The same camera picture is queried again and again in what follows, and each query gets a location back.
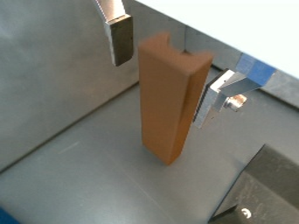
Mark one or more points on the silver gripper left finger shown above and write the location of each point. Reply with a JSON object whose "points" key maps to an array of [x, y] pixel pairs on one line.
{"points": [[119, 29]]}

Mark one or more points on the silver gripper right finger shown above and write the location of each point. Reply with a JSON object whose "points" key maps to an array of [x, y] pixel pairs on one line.
{"points": [[223, 92]]}

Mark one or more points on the brown arch block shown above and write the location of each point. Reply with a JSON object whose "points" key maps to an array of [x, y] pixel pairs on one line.
{"points": [[171, 79]]}

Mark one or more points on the dark grey curved fixture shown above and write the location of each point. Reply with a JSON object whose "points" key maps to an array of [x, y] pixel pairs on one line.
{"points": [[263, 196]]}

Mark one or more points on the blue foam shape-sorter board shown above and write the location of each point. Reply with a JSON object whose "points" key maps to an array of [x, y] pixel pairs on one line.
{"points": [[7, 218]]}

